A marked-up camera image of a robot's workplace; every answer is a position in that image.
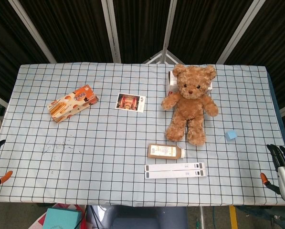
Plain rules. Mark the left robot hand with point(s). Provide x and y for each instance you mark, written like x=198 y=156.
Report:
x=6 y=176

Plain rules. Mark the brown teddy bear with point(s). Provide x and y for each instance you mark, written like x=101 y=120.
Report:
x=188 y=107

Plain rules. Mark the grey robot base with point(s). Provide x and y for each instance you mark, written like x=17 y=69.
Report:
x=149 y=218

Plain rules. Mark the small blue cube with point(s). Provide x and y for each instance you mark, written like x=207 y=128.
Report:
x=230 y=135

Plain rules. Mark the teal box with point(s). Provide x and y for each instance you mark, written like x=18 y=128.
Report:
x=62 y=218

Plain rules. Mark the white metal leg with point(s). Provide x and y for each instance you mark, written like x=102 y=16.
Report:
x=202 y=218

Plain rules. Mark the orange snack box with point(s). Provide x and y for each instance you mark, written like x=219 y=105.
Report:
x=71 y=103

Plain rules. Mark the blue checked tablecloth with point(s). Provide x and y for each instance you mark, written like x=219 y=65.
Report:
x=108 y=148

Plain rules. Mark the long white flat box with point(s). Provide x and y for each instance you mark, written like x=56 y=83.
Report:
x=171 y=174
x=171 y=166

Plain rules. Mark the brown drink bottle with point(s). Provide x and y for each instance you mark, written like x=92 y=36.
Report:
x=163 y=151

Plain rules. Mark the photo postcard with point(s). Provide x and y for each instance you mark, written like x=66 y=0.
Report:
x=130 y=102

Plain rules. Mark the white cardboard box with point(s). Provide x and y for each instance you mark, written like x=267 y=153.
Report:
x=171 y=83

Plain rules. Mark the white triangular frame foot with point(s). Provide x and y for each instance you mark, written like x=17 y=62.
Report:
x=162 y=57

